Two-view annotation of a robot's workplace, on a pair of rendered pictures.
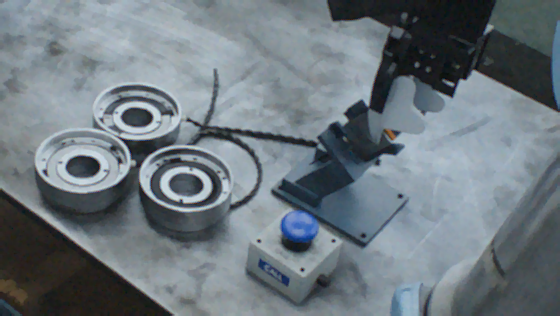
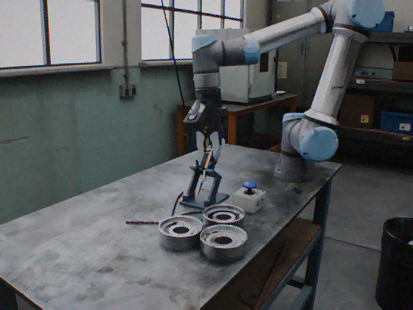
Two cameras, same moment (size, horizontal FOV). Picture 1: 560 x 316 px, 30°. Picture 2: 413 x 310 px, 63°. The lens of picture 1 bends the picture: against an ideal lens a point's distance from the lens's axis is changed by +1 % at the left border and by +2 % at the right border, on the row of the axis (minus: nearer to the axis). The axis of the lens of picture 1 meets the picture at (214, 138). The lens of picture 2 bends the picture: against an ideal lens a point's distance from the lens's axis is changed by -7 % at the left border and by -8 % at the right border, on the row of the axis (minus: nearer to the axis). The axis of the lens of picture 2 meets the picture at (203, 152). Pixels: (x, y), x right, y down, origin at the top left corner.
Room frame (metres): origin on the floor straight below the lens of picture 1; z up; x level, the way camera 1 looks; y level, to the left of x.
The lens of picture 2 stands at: (0.90, 0.85, 1.23)
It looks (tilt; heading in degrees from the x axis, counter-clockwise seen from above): 16 degrees down; 269
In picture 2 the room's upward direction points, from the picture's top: 1 degrees clockwise
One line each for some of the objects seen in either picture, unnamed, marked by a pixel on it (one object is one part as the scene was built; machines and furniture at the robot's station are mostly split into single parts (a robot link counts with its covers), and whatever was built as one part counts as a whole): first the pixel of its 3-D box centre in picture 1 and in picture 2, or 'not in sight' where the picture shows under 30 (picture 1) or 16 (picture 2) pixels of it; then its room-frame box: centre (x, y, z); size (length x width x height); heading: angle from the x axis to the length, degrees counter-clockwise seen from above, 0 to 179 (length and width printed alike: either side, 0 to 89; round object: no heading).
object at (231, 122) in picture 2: not in sight; (243, 136); (0.42, -2.72, 0.39); 1.50 x 0.62 x 0.78; 55
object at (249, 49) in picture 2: not in sight; (238, 52); (0.78, -0.23, 1.23); 0.11 x 0.11 x 0.08; 4
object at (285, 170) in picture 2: not in sight; (296, 162); (0.54, -0.37, 0.85); 0.15 x 0.15 x 0.10
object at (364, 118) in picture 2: not in sight; (358, 109); (-0.98, -3.08, 0.64); 0.49 x 0.40 x 0.37; 150
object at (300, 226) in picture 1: (297, 237); (249, 190); (0.75, -0.10, 0.85); 0.04 x 0.04 x 0.05
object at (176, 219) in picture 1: (185, 190); (223, 220); (0.83, 0.03, 0.82); 0.10 x 0.10 x 0.04
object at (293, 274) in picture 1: (297, 257); (249, 198); (0.75, -0.10, 0.82); 0.08 x 0.07 x 0.05; 55
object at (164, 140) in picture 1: (136, 122); (181, 233); (0.94, 0.09, 0.82); 0.10 x 0.10 x 0.04
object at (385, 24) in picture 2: not in sight; (368, 23); (-1.01, -3.09, 1.61); 0.52 x 0.38 x 0.22; 148
